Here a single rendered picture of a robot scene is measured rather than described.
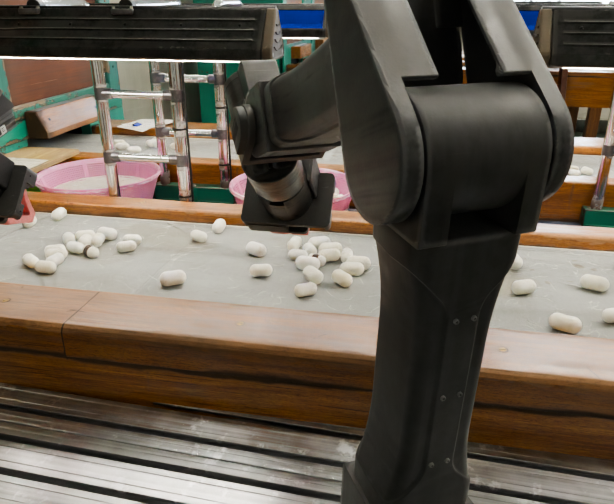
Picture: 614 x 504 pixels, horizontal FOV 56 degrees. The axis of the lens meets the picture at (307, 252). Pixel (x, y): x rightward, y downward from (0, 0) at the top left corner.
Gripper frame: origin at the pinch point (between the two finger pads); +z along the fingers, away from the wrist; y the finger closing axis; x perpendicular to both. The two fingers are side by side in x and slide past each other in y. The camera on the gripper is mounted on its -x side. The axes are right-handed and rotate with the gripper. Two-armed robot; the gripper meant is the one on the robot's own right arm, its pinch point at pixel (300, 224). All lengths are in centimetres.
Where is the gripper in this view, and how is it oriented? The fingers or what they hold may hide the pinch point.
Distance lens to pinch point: 74.3
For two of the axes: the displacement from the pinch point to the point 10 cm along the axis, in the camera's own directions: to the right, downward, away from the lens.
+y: -9.8, -0.7, 1.7
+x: -1.2, 9.5, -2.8
